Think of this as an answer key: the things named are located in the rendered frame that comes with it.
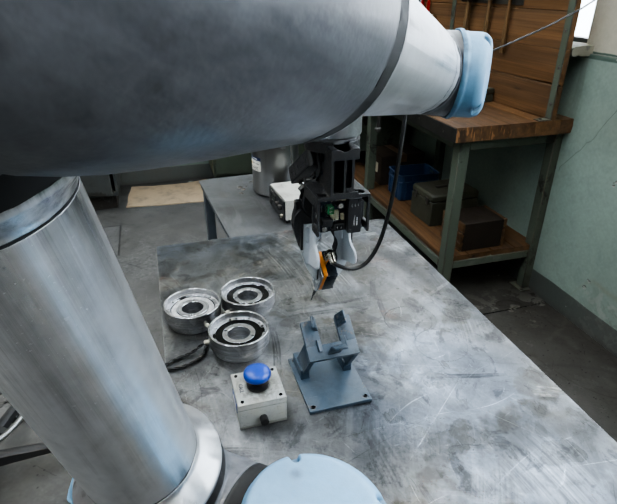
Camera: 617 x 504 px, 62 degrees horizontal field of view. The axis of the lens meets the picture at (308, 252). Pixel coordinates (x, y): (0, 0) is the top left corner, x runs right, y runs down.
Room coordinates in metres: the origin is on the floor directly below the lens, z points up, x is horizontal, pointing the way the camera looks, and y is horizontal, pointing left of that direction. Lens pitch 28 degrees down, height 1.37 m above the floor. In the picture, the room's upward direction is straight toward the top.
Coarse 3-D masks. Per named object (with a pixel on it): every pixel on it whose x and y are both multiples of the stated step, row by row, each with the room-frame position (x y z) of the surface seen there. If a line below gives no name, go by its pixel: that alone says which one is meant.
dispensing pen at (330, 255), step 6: (324, 252) 0.64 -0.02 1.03; (330, 252) 0.64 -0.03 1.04; (324, 258) 0.66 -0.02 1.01; (330, 258) 0.63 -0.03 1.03; (330, 264) 0.66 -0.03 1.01; (330, 270) 0.65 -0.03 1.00; (336, 270) 0.65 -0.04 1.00; (330, 276) 0.64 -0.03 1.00; (336, 276) 0.65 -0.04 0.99; (324, 282) 0.65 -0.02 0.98; (330, 282) 0.65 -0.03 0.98; (324, 288) 0.66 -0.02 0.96; (330, 288) 0.67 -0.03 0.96; (312, 294) 0.72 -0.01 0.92
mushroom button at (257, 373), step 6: (252, 366) 0.59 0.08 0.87; (258, 366) 0.59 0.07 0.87; (264, 366) 0.59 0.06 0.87; (246, 372) 0.58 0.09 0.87; (252, 372) 0.58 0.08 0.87; (258, 372) 0.58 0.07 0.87; (264, 372) 0.58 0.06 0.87; (270, 372) 0.58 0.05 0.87; (246, 378) 0.57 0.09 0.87; (252, 378) 0.57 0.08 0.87; (258, 378) 0.57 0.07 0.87; (264, 378) 0.57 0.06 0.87; (258, 384) 0.56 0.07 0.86
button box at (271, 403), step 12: (276, 372) 0.61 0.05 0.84; (240, 384) 0.58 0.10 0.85; (252, 384) 0.58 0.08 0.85; (264, 384) 0.58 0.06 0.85; (276, 384) 0.58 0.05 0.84; (240, 396) 0.56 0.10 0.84; (252, 396) 0.56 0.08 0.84; (264, 396) 0.56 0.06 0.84; (276, 396) 0.56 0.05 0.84; (240, 408) 0.54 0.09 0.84; (252, 408) 0.54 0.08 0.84; (264, 408) 0.55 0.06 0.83; (276, 408) 0.55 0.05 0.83; (240, 420) 0.54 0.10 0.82; (252, 420) 0.54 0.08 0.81; (264, 420) 0.54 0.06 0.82; (276, 420) 0.55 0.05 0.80
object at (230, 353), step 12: (228, 312) 0.78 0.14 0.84; (240, 312) 0.78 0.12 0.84; (252, 312) 0.78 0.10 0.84; (216, 324) 0.76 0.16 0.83; (240, 324) 0.76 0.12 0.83; (264, 324) 0.76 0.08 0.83; (228, 336) 0.74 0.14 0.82; (240, 336) 0.75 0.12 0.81; (252, 336) 0.72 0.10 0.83; (264, 336) 0.71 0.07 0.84; (216, 348) 0.69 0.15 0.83; (228, 348) 0.68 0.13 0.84; (240, 348) 0.68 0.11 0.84; (252, 348) 0.69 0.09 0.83; (264, 348) 0.72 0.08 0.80; (228, 360) 0.69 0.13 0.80; (240, 360) 0.69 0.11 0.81
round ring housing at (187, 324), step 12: (192, 288) 0.86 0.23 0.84; (204, 288) 0.86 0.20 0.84; (168, 300) 0.82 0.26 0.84; (192, 300) 0.84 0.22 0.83; (216, 300) 0.84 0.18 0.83; (168, 312) 0.78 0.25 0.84; (180, 312) 0.79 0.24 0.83; (192, 312) 0.83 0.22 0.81; (204, 312) 0.80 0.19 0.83; (216, 312) 0.79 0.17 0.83; (168, 324) 0.78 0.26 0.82; (180, 324) 0.76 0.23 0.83; (192, 324) 0.76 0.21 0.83; (204, 324) 0.77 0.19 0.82
